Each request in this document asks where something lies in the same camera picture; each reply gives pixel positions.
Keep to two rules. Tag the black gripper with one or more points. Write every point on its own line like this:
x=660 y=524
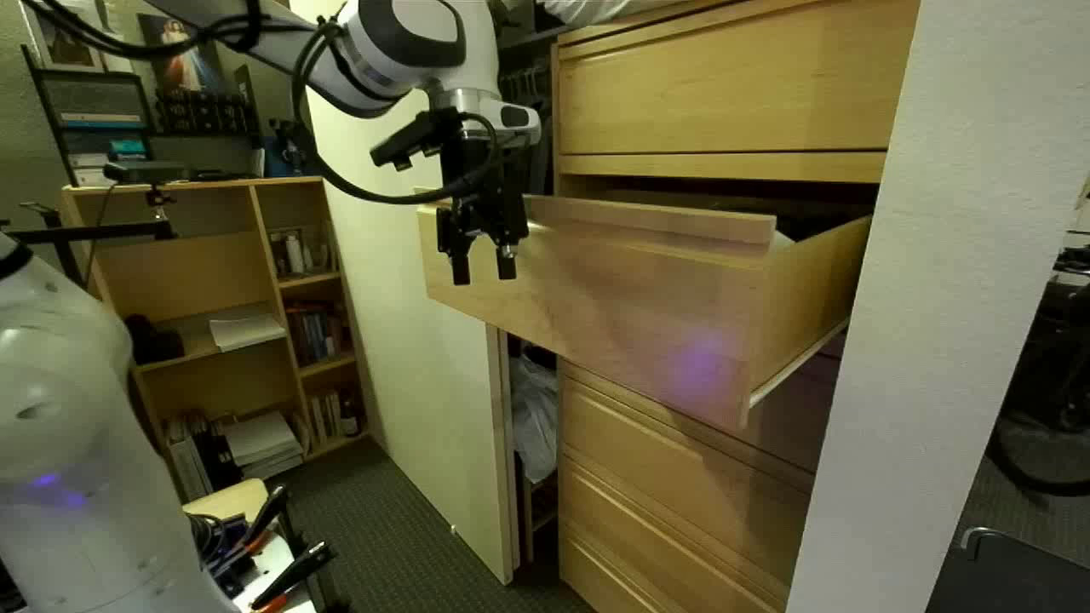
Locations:
x=480 y=199

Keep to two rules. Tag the light wooden drawer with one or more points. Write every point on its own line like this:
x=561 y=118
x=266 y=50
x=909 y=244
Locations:
x=636 y=515
x=636 y=307
x=669 y=438
x=597 y=581
x=728 y=89

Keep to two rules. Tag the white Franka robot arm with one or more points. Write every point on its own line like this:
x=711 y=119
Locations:
x=409 y=35

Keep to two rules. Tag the light wooden drawer front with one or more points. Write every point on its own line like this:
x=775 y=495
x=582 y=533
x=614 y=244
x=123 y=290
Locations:
x=597 y=581
x=636 y=515
x=669 y=438
x=728 y=89

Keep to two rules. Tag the cream sliding closet door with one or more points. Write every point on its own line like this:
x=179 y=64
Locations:
x=421 y=374

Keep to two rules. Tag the white plastic bag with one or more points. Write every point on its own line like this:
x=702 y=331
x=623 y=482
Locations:
x=536 y=421

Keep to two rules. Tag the dark upright books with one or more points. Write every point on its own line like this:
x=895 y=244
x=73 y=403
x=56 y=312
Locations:
x=318 y=336

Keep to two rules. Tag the small upright books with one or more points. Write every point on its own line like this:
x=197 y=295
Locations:
x=296 y=254

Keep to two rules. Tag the thin upright books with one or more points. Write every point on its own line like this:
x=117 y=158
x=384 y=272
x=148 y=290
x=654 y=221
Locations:
x=336 y=414

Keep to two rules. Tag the white paper stack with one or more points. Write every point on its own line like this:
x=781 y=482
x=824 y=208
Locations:
x=244 y=329

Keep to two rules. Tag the white cloth bundle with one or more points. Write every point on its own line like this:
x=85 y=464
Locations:
x=582 y=9

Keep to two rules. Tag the stacked white books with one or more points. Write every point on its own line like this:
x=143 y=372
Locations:
x=263 y=443

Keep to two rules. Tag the wooden bookshelf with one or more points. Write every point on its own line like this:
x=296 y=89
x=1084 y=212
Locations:
x=191 y=272

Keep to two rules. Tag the black bag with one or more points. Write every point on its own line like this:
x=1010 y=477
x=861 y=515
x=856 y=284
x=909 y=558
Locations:
x=150 y=342

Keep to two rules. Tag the upright binders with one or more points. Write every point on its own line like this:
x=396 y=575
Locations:
x=191 y=454

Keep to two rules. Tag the tan cardboard box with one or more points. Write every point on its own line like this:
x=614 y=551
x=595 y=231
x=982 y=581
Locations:
x=225 y=499

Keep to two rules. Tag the dark framed portrait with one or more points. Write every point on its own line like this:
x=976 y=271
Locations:
x=183 y=54

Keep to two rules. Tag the black marker pen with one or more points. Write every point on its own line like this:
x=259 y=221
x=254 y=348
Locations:
x=295 y=574

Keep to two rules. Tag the black metal shelf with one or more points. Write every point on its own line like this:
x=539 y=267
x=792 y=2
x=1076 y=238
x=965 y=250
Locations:
x=90 y=114

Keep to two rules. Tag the framed picture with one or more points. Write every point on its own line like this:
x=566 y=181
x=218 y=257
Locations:
x=61 y=35

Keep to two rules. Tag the black bicycle wheel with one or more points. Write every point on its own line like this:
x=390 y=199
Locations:
x=1023 y=454

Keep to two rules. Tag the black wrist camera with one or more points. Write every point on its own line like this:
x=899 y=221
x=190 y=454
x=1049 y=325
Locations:
x=409 y=138

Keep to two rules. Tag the light wooden dresser frame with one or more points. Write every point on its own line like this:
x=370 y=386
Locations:
x=682 y=196

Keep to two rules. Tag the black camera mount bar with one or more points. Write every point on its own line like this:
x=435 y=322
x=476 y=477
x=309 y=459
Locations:
x=90 y=229

